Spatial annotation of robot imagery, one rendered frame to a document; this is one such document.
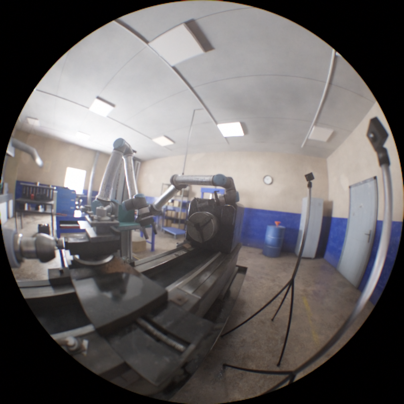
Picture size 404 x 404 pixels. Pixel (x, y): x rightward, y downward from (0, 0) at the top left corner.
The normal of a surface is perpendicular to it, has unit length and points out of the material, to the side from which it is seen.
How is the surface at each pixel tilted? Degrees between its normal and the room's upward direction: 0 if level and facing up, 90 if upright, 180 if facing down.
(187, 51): 180
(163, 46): 180
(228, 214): 90
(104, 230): 90
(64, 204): 90
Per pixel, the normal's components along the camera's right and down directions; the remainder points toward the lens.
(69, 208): 0.89, 0.10
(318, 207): -0.44, -0.07
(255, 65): -0.12, 0.99
